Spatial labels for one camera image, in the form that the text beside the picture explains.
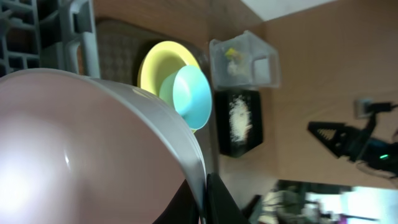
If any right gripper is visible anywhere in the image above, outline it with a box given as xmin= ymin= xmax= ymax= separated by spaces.
xmin=307 ymin=121 xmax=397 ymax=177

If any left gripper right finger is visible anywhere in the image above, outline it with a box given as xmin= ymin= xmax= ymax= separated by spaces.
xmin=206 ymin=173 xmax=249 ymax=224

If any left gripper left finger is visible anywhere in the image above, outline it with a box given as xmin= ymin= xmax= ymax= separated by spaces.
xmin=153 ymin=180 xmax=199 ymax=224

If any light blue bowl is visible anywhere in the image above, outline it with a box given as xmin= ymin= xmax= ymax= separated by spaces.
xmin=159 ymin=65 xmax=212 ymax=130

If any pink bowl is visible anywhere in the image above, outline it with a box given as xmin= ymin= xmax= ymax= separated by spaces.
xmin=1 ymin=68 xmax=206 ymax=223

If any green yellow snack wrapper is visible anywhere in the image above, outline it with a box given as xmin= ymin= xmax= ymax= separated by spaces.
xmin=224 ymin=47 xmax=243 ymax=60

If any yellow plate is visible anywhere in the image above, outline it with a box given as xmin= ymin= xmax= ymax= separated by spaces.
xmin=137 ymin=40 xmax=201 ymax=134

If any pile of rice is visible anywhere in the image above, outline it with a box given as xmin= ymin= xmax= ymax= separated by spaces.
xmin=229 ymin=95 xmax=252 ymax=142

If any black tray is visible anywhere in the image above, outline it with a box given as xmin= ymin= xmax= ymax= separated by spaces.
xmin=215 ymin=89 xmax=264 ymax=158

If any clear plastic bin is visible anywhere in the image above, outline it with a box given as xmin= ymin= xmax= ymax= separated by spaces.
xmin=209 ymin=30 xmax=282 ymax=90

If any crumpled white paper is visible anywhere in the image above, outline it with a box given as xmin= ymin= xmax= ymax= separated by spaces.
xmin=227 ymin=60 xmax=248 ymax=77

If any grey dish rack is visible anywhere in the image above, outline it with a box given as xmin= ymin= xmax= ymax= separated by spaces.
xmin=1 ymin=0 xmax=101 ymax=78

